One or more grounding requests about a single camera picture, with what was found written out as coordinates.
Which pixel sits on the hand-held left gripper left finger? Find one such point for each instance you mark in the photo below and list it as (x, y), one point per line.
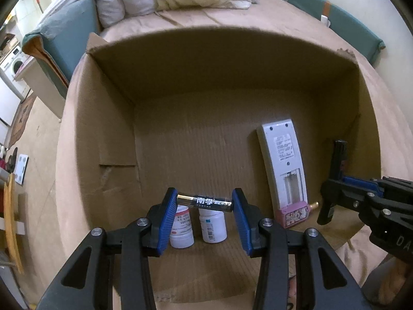
(167, 222)

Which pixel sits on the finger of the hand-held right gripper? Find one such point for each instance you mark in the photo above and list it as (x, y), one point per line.
(358, 182)
(342, 197)

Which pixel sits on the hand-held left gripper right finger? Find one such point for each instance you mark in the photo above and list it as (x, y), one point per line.
(242, 222)

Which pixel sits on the white bottle red label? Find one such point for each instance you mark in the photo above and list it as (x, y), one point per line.
(182, 232)

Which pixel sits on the white bottle blue label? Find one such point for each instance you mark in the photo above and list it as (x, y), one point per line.
(213, 227)

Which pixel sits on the black and gold battery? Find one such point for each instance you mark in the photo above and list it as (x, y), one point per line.
(205, 202)

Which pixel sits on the pink perfume bottle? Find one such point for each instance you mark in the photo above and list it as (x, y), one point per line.
(292, 214)

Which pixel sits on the white remote control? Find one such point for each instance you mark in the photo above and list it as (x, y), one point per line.
(280, 155)

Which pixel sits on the brown cardboard box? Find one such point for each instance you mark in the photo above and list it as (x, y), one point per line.
(193, 119)

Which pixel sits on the yellow wooden chair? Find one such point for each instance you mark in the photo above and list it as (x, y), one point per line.
(13, 219)

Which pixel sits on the white bathroom scale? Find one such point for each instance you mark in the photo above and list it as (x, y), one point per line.
(21, 168)

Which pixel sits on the white cup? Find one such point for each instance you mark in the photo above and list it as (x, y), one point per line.
(325, 20)

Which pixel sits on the black slipper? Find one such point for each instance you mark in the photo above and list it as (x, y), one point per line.
(12, 160)

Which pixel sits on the brown door mat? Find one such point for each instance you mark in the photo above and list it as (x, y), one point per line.
(22, 116)

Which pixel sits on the white bedside table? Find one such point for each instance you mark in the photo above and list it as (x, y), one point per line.
(38, 84)

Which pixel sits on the white kitchen cabinet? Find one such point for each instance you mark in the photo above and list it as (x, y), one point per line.
(8, 103)

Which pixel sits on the teal padded headboard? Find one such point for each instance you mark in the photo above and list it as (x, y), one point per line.
(64, 38)

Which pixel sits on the white washing machine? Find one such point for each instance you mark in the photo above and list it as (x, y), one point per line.
(14, 66)

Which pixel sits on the pale grey pillow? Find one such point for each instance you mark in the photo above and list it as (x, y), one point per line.
(111, 9)

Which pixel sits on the teal wall cushion panel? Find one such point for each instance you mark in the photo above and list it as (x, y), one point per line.
(348, 22)

